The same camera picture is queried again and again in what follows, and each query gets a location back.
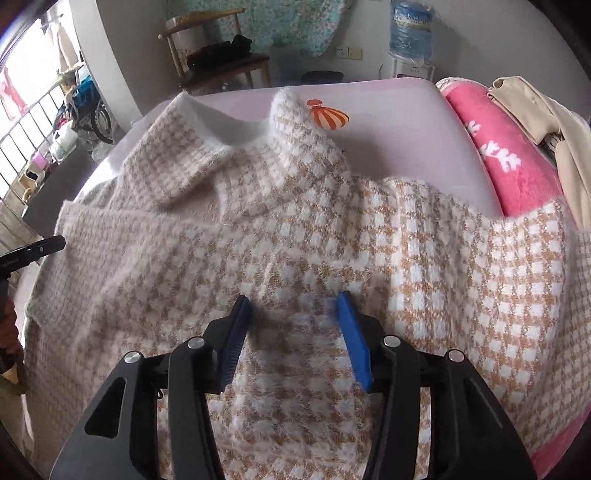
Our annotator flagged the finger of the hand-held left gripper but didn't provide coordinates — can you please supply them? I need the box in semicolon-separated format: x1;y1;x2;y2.
0;235;66;274

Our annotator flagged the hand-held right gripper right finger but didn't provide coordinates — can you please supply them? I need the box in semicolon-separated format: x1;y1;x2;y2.
336;291;539;480

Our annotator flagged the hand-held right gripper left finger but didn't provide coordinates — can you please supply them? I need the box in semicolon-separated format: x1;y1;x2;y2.
48;294;253;480

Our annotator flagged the beige white checked sweater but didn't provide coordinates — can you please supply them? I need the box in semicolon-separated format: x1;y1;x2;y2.
23;88;580;480

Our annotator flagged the beige clothes pile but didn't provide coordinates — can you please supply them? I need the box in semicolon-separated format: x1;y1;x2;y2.
487;76;591;227

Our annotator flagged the person's left hand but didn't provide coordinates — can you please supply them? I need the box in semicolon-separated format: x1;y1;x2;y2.
0;300;18;367

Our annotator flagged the metal balcony railing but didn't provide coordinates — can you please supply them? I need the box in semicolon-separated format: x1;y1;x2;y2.
0;71;88;204

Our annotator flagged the bicycle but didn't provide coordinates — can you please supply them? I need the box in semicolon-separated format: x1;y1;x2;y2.
69;78;114;144

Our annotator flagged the bed with pink printed sheet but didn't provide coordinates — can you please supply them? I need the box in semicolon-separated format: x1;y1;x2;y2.
14;76;573;480

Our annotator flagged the pink flower print blanket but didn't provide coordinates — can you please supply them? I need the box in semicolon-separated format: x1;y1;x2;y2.
438;78;583;476

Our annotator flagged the black trash bin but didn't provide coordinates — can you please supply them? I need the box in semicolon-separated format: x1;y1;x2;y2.
300;70;345;86

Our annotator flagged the wooden chair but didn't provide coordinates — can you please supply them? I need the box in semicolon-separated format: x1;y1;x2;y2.
159;14;273;90

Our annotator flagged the white water dispenser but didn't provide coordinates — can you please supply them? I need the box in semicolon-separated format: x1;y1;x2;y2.
379;60;437;85

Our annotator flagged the black bag on chair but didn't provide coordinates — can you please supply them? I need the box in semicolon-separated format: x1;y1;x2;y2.
185;34;252;68

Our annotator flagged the blue water bottle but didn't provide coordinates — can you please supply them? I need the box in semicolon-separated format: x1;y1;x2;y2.
389;0;437;65

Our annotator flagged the teal floral hanging cloth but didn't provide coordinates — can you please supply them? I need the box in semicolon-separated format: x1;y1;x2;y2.
178;0;356;58

